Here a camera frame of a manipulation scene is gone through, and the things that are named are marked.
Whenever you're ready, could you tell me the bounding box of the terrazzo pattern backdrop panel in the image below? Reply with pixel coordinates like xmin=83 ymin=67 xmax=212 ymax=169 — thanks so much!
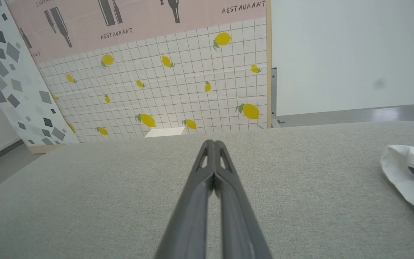
xmin=0 ymin=0 xmax=80 ymax=154

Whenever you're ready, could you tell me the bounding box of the grey fabric sofa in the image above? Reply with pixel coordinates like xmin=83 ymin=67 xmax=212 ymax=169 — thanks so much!
xmin=0 ymin=121 xmax=414 ymax=259

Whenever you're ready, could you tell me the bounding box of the lemon tile backdrop panel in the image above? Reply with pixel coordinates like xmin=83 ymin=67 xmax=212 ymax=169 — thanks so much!
xmin=5 ymin=0 xmax=272 ymax=144

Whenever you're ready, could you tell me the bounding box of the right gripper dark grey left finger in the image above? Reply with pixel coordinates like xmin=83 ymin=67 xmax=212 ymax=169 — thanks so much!
xmin=155 ymin=140 xmax=215 ymax=259

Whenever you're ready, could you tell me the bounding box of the white shirt with black sleeves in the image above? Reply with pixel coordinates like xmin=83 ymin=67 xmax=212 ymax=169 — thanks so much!
xmin=380 ymin=145 xmax=414 ymax=231

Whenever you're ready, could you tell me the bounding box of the grey metal panel bracket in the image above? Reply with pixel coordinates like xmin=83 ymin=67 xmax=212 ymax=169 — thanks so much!
xmin=271 ymin=67 xmax=286 ymax=128

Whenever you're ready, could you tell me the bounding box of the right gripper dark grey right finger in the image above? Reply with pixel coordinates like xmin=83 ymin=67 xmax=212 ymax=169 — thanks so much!
xmin=215 ymin=140 xmax=273 ymax=259

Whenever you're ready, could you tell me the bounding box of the small white box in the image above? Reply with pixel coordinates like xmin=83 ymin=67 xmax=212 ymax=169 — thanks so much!
xmin=144 ymin=127 xmax=187 ymax=138

